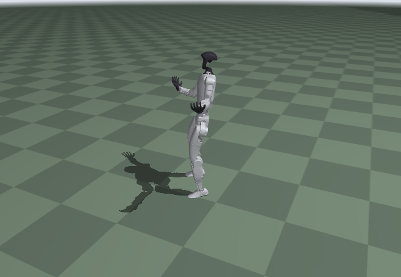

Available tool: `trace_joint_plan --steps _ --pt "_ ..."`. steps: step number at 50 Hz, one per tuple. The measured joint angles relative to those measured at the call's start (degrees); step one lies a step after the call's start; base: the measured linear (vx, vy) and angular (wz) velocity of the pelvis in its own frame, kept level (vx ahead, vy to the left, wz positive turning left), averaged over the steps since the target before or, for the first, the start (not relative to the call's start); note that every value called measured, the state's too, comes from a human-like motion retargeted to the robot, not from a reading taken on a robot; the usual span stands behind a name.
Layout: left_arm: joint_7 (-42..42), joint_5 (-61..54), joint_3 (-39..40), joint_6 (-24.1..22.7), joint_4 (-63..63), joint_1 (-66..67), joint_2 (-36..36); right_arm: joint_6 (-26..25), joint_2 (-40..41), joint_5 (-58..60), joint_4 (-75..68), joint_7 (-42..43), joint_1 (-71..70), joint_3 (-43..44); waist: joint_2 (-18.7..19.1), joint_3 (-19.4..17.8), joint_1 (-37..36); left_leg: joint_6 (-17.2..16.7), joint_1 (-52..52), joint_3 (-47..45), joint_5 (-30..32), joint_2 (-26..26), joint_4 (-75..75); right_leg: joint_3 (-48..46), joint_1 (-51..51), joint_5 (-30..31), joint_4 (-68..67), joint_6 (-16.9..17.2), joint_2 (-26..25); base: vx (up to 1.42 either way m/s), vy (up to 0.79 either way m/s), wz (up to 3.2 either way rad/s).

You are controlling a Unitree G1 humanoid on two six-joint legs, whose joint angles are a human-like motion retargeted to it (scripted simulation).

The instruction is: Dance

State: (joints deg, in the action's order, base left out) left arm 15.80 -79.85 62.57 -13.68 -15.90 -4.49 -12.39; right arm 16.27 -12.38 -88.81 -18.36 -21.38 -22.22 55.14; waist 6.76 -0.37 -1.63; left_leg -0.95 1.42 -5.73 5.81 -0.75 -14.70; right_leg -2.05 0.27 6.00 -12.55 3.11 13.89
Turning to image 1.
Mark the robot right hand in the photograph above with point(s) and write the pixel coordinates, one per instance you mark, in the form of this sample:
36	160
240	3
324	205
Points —
176	82

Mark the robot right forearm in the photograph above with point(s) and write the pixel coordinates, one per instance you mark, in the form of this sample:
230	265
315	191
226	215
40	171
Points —
183	91

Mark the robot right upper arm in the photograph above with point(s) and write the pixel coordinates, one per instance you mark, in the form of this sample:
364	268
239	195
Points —
193	93

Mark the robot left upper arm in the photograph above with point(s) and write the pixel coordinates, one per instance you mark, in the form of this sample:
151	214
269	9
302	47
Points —
209	84

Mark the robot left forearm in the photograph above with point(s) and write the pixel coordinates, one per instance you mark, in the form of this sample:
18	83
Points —
207	106

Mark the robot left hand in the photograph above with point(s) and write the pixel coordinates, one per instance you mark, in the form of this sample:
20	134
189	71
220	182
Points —
197	109

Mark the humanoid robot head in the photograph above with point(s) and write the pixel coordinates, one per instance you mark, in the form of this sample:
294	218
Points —
208	57

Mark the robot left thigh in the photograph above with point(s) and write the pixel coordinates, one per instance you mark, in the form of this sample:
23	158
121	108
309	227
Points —
195	141

